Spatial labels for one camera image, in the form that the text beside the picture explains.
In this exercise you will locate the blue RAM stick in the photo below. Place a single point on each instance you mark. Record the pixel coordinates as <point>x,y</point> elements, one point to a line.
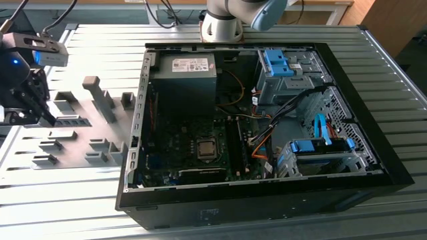
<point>75,122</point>

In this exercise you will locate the grey power supply unit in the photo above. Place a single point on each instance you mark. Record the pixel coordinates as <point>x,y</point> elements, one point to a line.
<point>187,85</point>

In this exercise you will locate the black graphics card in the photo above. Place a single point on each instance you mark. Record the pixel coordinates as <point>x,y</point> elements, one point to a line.
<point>202,173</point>

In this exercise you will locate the grey metal drive cage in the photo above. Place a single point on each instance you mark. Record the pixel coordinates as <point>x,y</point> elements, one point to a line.
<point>294,85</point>

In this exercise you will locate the brown wooden cabinet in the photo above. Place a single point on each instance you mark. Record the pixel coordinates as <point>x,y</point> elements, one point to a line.
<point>394,25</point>

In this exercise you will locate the black PC case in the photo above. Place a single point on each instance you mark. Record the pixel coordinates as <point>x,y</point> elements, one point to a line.
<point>234,205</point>

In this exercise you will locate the green motherboard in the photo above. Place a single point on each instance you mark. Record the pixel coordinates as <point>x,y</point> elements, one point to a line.
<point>174,147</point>

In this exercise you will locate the metal disk bay cage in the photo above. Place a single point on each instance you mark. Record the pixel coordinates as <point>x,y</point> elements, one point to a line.
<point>357,162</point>

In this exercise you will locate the hard disk in blue carrier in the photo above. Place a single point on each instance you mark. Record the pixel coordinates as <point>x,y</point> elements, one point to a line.
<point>303,145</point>

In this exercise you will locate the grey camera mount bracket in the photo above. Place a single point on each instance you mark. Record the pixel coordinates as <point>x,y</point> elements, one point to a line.
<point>21,41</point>

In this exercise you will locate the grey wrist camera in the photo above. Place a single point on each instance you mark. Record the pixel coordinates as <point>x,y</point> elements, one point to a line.
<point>50,59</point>

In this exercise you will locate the CPU socket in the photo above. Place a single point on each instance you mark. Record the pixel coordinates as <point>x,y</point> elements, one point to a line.
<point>207,137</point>

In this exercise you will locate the grey plastic parts rack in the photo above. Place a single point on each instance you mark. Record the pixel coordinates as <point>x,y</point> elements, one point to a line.
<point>87,140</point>

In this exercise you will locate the silver CPU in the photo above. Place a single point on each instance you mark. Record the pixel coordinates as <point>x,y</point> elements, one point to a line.
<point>207,148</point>

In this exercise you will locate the black RAM slot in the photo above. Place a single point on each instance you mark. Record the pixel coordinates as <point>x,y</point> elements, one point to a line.
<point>231,145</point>

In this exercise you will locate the blue plastic drive latch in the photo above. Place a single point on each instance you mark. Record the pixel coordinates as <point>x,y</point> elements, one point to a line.
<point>277,62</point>

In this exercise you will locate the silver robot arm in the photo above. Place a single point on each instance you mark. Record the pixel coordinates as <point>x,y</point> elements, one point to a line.
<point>221,27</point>

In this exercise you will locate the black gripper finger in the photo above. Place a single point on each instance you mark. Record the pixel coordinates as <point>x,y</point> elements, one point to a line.
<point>35,95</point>
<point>17,117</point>

